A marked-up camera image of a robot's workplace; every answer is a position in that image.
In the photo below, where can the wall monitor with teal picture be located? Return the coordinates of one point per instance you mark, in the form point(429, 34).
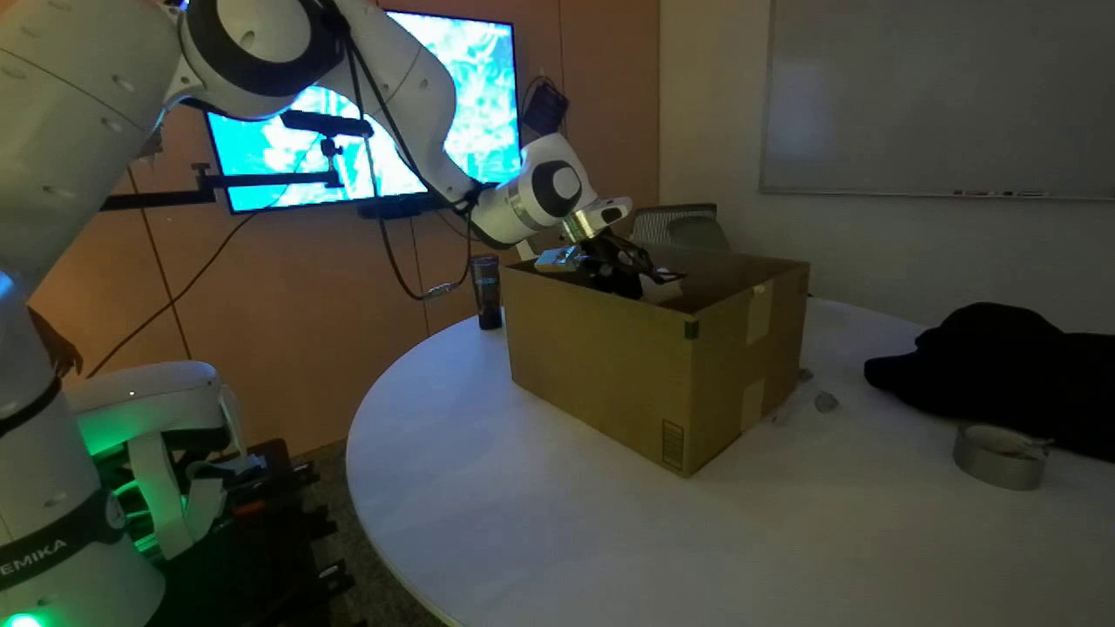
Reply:
point(265, 153)

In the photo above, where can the black upright remote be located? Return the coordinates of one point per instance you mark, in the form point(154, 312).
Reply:
point(490, 291)

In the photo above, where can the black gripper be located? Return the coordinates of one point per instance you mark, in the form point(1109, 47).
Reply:
point(610, 262)

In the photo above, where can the black equipment rack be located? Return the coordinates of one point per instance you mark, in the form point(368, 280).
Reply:
point(254, 544)

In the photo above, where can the grey chair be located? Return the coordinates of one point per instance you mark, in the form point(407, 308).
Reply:
point(685, 227)

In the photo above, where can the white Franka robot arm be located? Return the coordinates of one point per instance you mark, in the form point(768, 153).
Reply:
point(69, 105)

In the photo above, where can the white wall whiteboard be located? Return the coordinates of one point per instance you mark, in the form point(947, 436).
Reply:
point(928, 94)

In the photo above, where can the grey tape roll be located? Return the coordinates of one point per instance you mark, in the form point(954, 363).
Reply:
point(997, 463)

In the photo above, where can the brown cardboard box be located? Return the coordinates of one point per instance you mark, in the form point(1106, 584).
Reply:
point(627, 372)

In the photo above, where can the black garment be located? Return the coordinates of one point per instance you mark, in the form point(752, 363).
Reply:
point(997, 369)

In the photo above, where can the black camera on mount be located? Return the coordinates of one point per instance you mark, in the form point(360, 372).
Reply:
point(331, 127)

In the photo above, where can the small dark wall device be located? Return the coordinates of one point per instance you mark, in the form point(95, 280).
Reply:
point(544, 105)

